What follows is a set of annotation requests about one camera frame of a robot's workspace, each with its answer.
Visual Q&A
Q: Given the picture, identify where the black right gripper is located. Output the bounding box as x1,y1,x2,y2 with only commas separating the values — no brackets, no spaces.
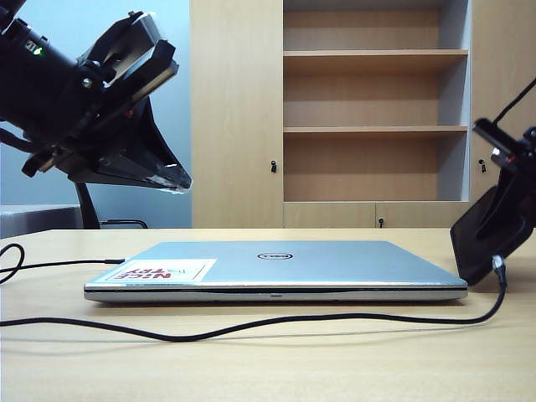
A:
472,117,536,260

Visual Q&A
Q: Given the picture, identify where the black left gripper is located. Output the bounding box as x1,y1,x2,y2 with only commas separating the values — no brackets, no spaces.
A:
20,12,193,197

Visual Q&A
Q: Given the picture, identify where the black smartphone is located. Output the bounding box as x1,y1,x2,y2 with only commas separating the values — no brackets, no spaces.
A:
449,186,536,286

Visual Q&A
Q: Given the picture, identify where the black charging cable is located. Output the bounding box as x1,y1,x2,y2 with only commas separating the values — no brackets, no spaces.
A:
0,244,510,343

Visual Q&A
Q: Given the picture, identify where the black office chair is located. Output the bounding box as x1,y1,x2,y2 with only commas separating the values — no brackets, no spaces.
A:
74,182,148,230

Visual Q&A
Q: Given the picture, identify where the light wooden shelf cabinet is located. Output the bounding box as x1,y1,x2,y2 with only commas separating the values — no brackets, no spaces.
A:
188,0,536,230

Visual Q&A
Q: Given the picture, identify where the grey side table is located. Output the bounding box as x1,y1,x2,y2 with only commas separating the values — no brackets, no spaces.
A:
0,204,83,240

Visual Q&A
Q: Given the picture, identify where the silver Dell laptop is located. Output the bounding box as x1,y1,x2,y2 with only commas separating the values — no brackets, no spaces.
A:
82,240,468,305

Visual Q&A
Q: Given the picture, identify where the thin black wrist camera cable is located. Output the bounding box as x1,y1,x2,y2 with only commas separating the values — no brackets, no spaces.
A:
496,77,536,125

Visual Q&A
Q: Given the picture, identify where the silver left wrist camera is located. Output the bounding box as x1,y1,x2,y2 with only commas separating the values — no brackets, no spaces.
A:
98,11,162,83

